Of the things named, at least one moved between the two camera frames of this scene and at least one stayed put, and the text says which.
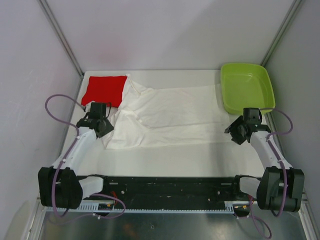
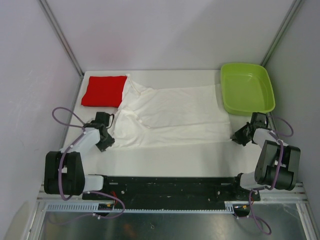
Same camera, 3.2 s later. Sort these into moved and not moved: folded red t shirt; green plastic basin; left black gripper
Moved: left black gripper
Not moved: green plastic basin; folded red t shirt
